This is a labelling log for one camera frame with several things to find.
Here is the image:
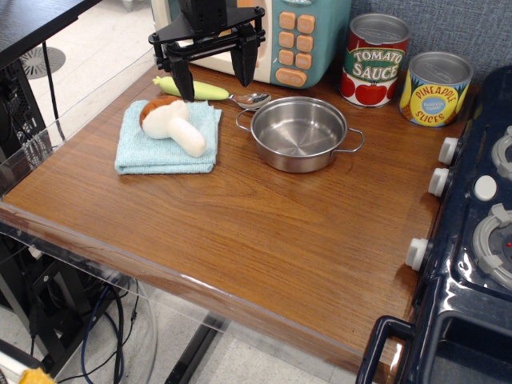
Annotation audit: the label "blue cable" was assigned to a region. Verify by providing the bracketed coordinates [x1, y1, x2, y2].
[80, 284, 126, 384]

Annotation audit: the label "stainless steel pot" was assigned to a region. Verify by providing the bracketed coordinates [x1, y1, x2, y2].
[235, 96, 366, 174]

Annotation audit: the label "plush mushroom toy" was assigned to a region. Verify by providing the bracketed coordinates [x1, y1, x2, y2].
[139, 96, 207, 158]

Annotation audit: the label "tomato sauce can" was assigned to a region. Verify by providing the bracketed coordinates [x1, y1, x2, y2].
[339, 13, 411, 107]

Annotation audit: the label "clear acrylic barrier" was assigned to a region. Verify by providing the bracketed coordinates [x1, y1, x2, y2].
[1, 44, 155, 196]

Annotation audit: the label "black side desk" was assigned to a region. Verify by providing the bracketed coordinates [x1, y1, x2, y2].
[1, 0, 99, 68]

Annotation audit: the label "black cable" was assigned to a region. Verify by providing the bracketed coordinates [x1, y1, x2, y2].
[55, 279, 141, 384]

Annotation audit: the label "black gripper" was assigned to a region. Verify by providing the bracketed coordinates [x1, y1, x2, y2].
[149, 1, 266, 102]

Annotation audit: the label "dark blue toy stove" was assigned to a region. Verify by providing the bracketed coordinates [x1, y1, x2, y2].
[357, 66, 511, 383]

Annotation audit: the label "light blue folded towel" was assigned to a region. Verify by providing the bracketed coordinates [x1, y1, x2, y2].
[114, 100, 222, 174]

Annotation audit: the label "pineapple slices can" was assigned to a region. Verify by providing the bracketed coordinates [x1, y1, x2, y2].
[399, 51, 474, 127]

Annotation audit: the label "spoon with green handle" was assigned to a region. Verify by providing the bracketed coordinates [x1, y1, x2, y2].
[152, 76, 271, 110]

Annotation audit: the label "toy microwave oven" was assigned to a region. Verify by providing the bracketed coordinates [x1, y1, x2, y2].
[170, 1, 351, 89]

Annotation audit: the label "yellow object at corner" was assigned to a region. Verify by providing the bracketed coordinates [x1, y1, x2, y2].
[18, 368, 55, 384]

